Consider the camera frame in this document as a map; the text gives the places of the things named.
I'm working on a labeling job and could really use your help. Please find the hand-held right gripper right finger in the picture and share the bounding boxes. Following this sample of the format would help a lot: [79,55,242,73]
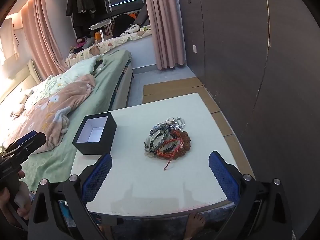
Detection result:
[209,151,293,240]

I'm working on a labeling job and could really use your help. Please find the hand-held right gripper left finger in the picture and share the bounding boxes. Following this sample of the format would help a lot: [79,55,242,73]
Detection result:
[27,153,112,240]

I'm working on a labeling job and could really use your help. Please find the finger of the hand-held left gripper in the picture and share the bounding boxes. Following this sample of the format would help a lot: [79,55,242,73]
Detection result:
[4,133,47,157]
[9,130,38,147]

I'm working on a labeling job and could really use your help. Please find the black square gift box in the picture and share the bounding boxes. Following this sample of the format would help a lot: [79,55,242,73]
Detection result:
[72,112,117,155]

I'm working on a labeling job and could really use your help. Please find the brown bead bracelet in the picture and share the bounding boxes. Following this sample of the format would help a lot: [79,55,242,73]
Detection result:
[143,120,192,172]

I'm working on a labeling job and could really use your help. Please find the silver chain necklace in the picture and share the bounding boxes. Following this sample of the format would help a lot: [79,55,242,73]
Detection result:
[157,117,180,130]

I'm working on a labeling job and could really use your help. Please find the person's left hand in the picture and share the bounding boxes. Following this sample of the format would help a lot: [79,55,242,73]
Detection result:
[0,170,33,227]

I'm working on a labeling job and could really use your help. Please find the peach floral blanket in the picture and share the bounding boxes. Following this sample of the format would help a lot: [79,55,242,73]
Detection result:
[0,74,97,153]

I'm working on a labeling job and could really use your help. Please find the person's bare foot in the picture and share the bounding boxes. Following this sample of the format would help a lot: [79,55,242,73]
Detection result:
[184,212,207,240]

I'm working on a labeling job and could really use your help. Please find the beige padded headboard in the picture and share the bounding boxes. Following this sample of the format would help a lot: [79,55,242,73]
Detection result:
[26,59,42,84]

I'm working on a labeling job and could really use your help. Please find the pale green duvet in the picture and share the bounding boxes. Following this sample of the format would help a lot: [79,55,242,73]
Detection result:
[24,54,105,100]

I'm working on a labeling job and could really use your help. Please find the bed with green sheet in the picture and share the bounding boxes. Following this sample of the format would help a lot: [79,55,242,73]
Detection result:
[0,49,134,193]

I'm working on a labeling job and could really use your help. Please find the white hanging cloth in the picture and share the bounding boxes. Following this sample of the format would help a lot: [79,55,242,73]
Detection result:
[0,17,20,60]

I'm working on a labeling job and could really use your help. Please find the pink curtain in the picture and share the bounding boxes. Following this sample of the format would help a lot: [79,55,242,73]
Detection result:
[142,0,187,70]
[21,0,69,77]

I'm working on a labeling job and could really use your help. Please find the flat brown cardboard sheet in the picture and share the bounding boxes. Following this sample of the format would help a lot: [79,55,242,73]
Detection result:
[142,77,255,178]

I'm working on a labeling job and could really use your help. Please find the patterned window seat mattress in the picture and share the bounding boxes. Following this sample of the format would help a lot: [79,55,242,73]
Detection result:
[65,24,153,67]

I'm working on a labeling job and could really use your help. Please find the dark brown wardrobe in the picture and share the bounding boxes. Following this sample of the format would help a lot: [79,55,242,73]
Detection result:
[177,0,320,230]

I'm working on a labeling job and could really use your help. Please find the small white folding stand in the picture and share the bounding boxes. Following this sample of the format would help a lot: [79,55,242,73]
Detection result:
[90,19,115,41]

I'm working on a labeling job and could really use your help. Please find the dark hanging clothes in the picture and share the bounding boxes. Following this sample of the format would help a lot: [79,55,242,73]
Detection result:
[65,0,98,37]

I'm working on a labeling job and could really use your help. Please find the black bag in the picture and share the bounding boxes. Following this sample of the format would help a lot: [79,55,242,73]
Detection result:
[114,14,137,37]

